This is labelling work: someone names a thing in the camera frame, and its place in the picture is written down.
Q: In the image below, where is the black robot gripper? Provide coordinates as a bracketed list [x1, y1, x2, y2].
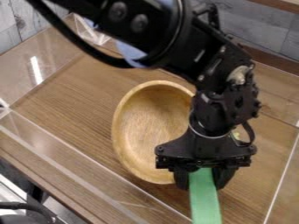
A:
[153, 129, 257, 191]

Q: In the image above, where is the green rectangular stick block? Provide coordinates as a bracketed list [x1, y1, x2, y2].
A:
[189, 168, 221, 224]

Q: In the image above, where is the light wooden bowl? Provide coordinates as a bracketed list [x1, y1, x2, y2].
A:
[110, 80, 193, 185]

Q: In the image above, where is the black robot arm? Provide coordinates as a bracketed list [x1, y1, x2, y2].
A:
[25, 0, 261, 189]

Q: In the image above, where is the red plush strawberry toy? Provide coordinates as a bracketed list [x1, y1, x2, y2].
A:
[232, 132, 240, 140]

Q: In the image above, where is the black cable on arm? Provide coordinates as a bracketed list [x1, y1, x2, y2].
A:
[234, 122, 257, 147]

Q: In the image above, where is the clear acrylic enclosure wall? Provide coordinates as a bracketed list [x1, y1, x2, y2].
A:
[0, 8, 299, 224]

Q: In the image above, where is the black metal table mount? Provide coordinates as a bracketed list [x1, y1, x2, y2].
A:
[0, 186, 62, 224]

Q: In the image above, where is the clear acrylic corner bracket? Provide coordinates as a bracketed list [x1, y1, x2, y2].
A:
[73, 14, 110, 46]

